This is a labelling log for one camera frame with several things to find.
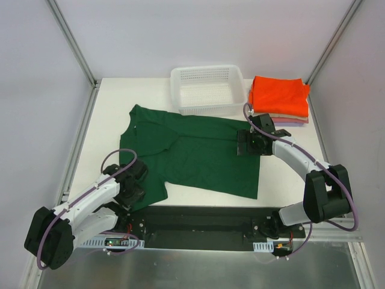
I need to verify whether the white plastic perforated basket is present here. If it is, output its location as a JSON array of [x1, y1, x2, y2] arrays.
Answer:
[[170, 64, 247, 116]]

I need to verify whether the right aluminium table rail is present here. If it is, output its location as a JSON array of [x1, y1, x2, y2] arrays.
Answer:
[[309, 84, 346, 164]]

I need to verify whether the folded lavender t shirt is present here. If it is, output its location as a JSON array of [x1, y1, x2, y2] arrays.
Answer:
[[274, 122, 307, 127]]

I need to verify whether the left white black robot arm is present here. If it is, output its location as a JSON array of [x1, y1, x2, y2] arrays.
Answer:
[[24, 160, 148, 270]]

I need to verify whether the aluminium frame post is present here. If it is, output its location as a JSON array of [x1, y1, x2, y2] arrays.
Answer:
[[45, 0, 97, 87], [306, 0, 364, 85]]

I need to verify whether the aluminium frame post left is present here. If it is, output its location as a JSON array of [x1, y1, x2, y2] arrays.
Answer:
[[45, 0, 97, 87]]

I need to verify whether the right white cable duct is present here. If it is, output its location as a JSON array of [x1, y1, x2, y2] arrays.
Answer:
[[253, 241, 274, 253]]

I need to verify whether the folded orange t shirt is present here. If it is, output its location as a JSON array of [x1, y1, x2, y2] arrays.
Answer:
[[248, 76, 310, 118]]

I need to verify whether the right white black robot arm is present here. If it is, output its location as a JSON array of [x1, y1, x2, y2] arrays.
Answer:
[[237, 114, 359, 238]]

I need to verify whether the dark green t shirt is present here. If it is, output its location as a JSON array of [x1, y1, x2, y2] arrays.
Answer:
[[119, 105, 260, 211]]

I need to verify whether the folded pink t shirt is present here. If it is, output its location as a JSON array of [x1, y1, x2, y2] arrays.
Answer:
[[272, 117, 309, 123]]

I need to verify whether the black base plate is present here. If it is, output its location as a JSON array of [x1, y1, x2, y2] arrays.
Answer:
[[108, 206, 305, 252]]

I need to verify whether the aluminium frame post right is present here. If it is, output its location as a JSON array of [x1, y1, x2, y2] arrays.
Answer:
[[306, 0, 364, 85]]

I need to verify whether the folded beige t shirt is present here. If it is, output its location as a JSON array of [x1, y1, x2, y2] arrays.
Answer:
[[269, 113, 309, 123]]

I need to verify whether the left white cable duct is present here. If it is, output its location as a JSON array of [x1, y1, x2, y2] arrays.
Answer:
[[79, 237, 144, 250]]

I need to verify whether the left aluminium table rail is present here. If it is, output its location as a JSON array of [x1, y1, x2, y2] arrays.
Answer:
[[55, 79, 102, 205]]

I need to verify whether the white cable duct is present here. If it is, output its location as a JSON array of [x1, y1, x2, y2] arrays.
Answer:
[[253, 241, 274, 253], [79, 237, 144, 250]]

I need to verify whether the aluminium table rail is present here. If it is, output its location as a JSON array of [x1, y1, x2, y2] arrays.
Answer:
[[309, 84, 346, 164], [55, 79, 102, 205]]

